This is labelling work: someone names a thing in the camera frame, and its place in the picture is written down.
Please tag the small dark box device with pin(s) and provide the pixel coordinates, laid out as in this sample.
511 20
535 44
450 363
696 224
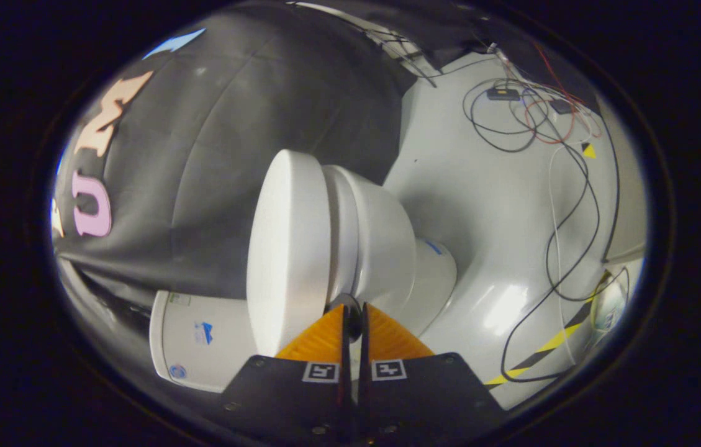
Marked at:
562 106

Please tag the black pull tab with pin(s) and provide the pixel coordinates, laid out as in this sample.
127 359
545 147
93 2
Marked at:
354 320

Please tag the white toilet tank cover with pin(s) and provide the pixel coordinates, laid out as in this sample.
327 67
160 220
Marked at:
159 335

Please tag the small black box device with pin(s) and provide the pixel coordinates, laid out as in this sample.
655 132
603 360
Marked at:
503 94

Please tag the yellow black floor tape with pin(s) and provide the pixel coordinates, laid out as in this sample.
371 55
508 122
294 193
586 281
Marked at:
542 344

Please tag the white toilet body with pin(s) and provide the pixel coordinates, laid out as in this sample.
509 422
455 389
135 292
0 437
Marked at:
387 248

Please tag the white toilet lid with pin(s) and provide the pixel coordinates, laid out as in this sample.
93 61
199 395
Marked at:
288 248

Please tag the yellow triangle tape piece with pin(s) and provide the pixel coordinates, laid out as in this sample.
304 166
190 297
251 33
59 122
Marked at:
588 151

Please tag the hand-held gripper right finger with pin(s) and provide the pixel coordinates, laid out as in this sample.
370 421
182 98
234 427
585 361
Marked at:
425 397

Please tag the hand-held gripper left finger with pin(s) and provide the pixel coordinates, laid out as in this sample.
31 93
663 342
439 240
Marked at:
282 397

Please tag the black backdrop cloth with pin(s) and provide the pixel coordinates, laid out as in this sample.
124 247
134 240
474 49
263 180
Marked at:
213 155

